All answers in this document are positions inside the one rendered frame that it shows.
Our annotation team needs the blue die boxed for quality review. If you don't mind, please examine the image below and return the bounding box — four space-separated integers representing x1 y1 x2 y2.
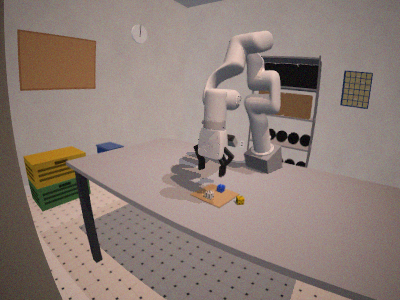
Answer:
217 184 225 193

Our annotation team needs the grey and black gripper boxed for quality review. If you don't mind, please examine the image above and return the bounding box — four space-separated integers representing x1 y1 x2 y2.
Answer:
194 127 234 177

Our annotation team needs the orange mat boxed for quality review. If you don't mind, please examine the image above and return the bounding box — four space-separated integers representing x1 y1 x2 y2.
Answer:
190 184 239 208

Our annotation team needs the white die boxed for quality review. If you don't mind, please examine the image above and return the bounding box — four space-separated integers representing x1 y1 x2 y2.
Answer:
205 190 214 199

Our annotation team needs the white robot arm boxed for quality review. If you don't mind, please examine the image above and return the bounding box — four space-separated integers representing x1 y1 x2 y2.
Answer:
202 31 281 156

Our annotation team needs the yellow die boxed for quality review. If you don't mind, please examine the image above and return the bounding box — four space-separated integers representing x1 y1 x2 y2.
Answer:
236 196 245 205

